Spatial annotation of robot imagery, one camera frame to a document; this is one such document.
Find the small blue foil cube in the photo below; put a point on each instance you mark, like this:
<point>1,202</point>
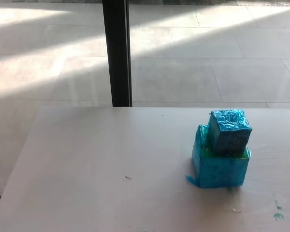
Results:
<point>228,131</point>

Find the black window frame post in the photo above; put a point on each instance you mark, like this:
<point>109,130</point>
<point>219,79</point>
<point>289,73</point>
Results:
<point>117,53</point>

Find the big blue green cube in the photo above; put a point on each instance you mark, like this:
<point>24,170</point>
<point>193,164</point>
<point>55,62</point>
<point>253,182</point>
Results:
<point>220,171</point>

